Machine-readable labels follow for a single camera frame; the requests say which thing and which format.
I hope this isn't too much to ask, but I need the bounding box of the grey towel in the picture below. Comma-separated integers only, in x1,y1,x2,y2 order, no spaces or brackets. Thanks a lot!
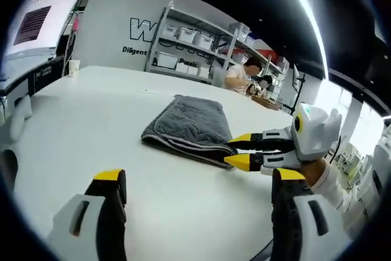
141,94,239,170

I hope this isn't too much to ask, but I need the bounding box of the person's right hand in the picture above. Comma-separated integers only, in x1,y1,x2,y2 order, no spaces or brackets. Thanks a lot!
301,159,326,188

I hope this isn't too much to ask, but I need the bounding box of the wooden tray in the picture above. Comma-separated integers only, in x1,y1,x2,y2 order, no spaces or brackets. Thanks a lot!
252,95,282,111

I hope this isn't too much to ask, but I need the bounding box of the black tripod stand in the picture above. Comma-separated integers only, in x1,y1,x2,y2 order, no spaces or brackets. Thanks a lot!
282,65,306,115

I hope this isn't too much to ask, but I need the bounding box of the white appliance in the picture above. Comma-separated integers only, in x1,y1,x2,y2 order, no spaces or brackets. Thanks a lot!
371,138,391,204

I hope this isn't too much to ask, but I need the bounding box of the grey laptop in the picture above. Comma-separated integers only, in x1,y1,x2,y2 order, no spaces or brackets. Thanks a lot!
211,65,229,85

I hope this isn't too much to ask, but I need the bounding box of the black mouse-like object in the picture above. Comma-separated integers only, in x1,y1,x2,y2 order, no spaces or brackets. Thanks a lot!
0,149,19,188

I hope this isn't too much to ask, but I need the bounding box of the ceiling light strip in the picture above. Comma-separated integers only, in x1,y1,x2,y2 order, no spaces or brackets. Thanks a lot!
274,0,331,72

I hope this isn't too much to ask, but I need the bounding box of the group of white storage boxes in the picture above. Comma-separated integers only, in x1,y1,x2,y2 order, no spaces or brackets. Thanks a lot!
154,22,288,90

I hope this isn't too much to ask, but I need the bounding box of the grey metal shelving rack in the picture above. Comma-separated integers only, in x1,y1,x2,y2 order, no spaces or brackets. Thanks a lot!
145,0,290,90

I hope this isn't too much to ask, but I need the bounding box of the white paper cup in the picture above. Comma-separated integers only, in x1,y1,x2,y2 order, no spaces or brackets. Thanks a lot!
68,59,81,78

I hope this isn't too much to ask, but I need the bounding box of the grey monitor desk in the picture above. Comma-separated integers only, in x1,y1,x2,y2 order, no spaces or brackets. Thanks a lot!
0,54,65,100

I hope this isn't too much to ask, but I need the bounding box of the large monitor screen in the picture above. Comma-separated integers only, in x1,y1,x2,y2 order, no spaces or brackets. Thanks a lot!
7,0,88,56

